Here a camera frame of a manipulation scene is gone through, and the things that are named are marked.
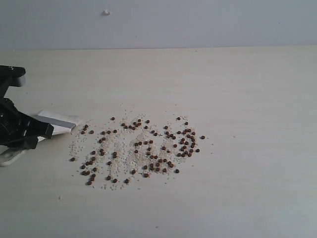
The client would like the pile of brown beans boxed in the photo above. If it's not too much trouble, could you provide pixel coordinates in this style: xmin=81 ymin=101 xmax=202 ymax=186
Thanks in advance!
xmin=67 ymin=110 xmax=207 ymax=191

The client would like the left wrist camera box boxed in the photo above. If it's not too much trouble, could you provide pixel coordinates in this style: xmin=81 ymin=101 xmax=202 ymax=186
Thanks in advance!
xmin=0 ymin=65 xmax=26 ymax=98

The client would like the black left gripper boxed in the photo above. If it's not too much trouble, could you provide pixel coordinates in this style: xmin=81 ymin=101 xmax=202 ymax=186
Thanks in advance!
xmin=0 ymin=98 xmax=54 ymax=149

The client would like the white-handled paint brush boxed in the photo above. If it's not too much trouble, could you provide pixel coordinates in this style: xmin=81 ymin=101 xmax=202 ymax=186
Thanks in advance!
xmin=0 ymin=110 xmax=81 ymax=167

